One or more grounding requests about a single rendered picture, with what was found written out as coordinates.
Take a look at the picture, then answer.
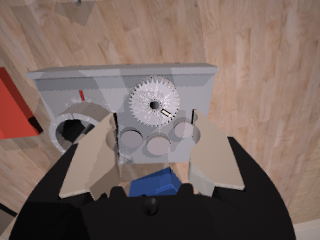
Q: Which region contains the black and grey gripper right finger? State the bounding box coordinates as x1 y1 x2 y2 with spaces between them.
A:
188 109 296 240

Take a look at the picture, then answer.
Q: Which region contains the silver toothed gear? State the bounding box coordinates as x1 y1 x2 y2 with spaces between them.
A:
129 75 180 127

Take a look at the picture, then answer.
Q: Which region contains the red flat rectangular block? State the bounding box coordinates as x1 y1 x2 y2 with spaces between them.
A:
0 67 44 139

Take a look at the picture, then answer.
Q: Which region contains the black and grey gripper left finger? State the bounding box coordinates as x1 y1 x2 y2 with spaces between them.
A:
8 112 120 240

